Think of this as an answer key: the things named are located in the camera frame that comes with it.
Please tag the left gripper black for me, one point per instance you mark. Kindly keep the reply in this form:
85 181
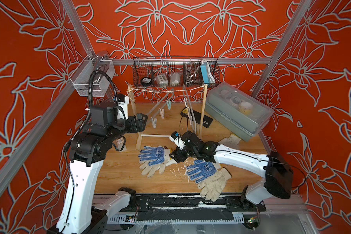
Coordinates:
135 127

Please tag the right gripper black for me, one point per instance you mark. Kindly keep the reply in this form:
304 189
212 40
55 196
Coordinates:
177 154

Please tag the wooden drying rack stand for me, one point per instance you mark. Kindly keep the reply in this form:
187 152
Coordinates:
130 92

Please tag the blue dotted glove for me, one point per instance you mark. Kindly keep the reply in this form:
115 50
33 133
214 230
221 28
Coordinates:
201 170
155 156

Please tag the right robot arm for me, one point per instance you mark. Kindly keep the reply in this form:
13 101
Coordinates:
276 174

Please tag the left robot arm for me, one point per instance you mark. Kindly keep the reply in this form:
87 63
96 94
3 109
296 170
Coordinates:
85 153

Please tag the white clothespin clip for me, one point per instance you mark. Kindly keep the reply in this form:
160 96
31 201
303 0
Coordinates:
162 113

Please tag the black tool case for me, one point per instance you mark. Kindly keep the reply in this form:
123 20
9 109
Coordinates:
207 121

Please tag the dirty white glove right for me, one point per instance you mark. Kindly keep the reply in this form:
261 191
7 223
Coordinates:
231 142

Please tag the dirty white glove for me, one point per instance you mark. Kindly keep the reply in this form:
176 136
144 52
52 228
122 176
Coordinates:
231 142
212 187

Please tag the white dice block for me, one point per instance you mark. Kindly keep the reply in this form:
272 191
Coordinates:
161 80

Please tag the dirty white glove front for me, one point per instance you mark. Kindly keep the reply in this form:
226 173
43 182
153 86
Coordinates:
212 187

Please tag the white cotton glove left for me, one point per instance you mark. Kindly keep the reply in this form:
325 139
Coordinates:
149 168

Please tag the grey plastic storage box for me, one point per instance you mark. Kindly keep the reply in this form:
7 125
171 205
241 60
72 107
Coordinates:
237 111

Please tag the light blue box in basket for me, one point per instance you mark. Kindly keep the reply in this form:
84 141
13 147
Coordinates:
206 72

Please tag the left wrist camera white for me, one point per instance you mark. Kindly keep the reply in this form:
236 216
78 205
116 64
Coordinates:
123 102

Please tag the black wire basket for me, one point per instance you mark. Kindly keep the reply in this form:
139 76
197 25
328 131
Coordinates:
180 71

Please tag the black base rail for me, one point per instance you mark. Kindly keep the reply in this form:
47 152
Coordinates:
191 207

